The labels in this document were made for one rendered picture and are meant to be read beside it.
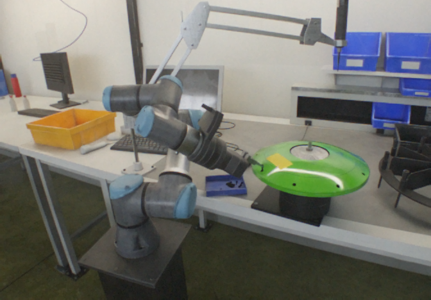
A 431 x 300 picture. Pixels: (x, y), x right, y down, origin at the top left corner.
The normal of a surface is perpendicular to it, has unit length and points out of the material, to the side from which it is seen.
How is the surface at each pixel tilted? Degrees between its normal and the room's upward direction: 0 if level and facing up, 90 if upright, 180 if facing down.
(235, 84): 90
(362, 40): 90
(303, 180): 23
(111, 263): 0
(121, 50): 90
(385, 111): 90
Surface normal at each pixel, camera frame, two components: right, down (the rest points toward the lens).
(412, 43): -0.46, 0.33
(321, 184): -0.07, -0.71
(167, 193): -0.11, -0.54
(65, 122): 0.91, 0.04
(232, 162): 0.05, 0.16
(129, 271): -0.04, -0.93
